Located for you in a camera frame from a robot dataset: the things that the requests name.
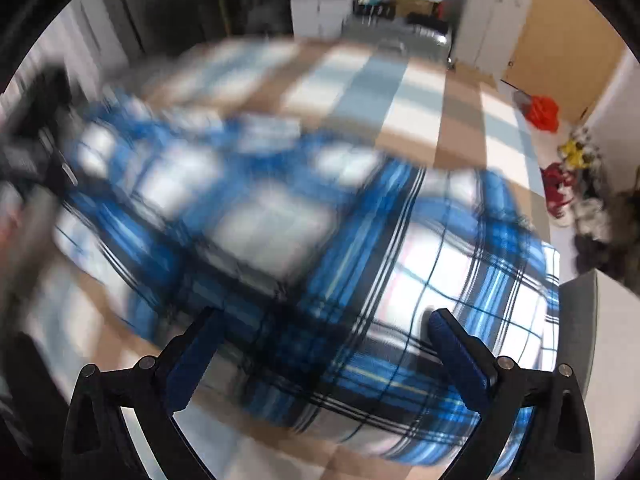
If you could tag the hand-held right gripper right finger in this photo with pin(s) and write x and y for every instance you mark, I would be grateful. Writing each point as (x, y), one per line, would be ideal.
(462, 360)

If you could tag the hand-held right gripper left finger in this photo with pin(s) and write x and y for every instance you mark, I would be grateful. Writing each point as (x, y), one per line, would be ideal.
(192, 360)

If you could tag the blue plaid shirt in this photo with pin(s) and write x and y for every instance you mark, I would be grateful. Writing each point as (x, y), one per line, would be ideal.
(400, 260)

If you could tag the white table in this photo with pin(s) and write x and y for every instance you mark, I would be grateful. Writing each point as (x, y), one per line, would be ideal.
(600, 360)

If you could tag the red bag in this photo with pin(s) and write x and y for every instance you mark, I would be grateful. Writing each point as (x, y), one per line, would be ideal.
(556, 187)

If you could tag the brown white checked bed sheet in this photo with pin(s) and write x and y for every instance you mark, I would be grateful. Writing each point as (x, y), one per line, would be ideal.
(425, 110)

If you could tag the orange bag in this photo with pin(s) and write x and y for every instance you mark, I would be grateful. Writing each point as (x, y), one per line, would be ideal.
(542, 112)

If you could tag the wooden door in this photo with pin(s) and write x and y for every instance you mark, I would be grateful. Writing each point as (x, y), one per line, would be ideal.
(565, 60)

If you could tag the silver suitcase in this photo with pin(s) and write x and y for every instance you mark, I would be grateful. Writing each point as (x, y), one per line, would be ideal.
(400, 37)

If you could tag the white wardrobe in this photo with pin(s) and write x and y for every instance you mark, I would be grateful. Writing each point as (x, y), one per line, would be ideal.
(492, 20)

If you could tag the black crate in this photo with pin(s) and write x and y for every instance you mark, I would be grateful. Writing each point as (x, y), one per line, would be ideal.
(372, 10)

